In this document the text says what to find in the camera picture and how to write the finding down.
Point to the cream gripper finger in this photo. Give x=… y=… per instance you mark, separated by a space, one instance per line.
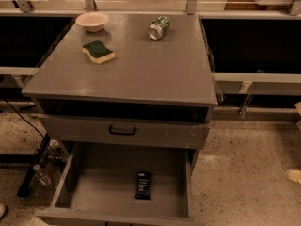
x=293 y=175

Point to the dark blue rxbar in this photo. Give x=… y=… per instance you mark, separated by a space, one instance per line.
x=143 y=185

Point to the closed grey top drawer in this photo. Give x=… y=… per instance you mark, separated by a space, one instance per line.
x=148 y=133

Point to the grey drawer cabinet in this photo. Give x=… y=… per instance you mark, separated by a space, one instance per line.
x=167 y=80

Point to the open grey middle drawer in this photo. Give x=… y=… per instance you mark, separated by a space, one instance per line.
x=98 y=186

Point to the green soda can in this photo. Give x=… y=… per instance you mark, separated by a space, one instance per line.
x=159 y=27

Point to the green yellow sponge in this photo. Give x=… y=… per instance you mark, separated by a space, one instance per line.
x=98 y=52

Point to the clear plastic bottle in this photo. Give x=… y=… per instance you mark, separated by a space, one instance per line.
x=43 y=176

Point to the beige bowl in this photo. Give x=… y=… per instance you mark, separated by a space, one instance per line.
x=93 y=21

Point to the metal bracket under shelf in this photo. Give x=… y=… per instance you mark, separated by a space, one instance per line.
x=244 y=90

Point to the black drawer handle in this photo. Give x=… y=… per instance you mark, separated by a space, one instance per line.
x=122 y=132

